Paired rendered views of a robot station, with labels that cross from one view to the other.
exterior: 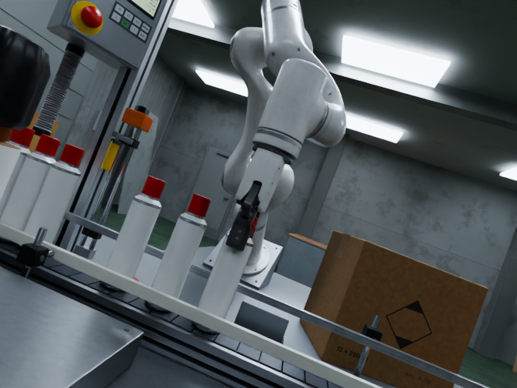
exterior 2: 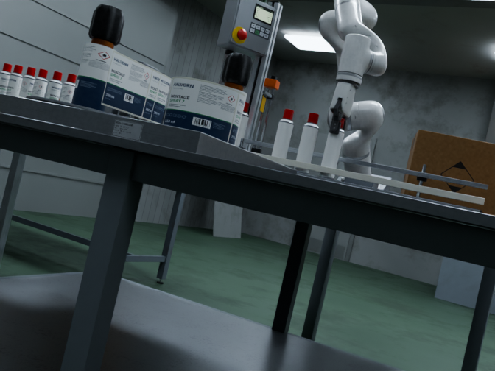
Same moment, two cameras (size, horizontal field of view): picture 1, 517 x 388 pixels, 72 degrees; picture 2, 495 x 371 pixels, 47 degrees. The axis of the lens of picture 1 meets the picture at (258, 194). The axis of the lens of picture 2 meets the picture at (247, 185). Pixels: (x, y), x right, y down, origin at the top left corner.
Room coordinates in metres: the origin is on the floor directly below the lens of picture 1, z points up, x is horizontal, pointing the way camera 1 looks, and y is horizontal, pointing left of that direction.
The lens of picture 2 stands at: (-1.26, -0.28, 0.78)
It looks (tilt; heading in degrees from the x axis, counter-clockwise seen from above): 1 degrees up; 16
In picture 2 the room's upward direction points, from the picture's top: 13 degrees clockwise
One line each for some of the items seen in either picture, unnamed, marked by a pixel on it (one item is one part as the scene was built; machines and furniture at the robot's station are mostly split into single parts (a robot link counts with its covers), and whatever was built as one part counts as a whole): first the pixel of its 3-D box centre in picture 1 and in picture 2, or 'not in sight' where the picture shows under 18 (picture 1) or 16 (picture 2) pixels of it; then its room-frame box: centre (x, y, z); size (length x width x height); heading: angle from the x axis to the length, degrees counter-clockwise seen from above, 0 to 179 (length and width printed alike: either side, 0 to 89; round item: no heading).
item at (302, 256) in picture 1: (304, 261); (479, 271); (7.16, -1.34, 0.44); 1.57 x 0.81 x 0.88; 167
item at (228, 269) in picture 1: (228, 270); (332, 148); (0.62, 0.00, 0.98); 0.05 x 0.05 x 0.20
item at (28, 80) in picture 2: not in sight; (26, 91); (0.78, 1.34, 0.98); 0.05 x 0.05 x 0.20
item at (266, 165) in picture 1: (263, 178); (344, 98); (0.62, 0.00, 1.15); 0.10 x 0.07 x 0.11; 173
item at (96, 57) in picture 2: not in sight; (99, 59); (0.09, 0.59, 1.04); 0.09 x 0.09 x 0.29
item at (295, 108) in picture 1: (295, 104); (355, 56); (0.62, 0.00, 1.29); 0.09 x 0.08 x 0.13; 118
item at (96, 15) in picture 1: (90, 17); (241, 34); (0.68, 0.42, 1.32); 0.04 x 0.03 x 0.04; 138
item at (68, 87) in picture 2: not in sight; (66, 99); (0.76, 1.12, 0.98); 0.05 x 0.05 x 0.20
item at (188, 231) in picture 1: (181, 251); (307, 143); (0.63, 0.09, 0.98); 0.05 x 0.05 x 0.20
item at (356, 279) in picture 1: (382, 306); (450, 179); (0.89, -0.39, 0.99); 0.30 x 0.24 x 0.27; 94
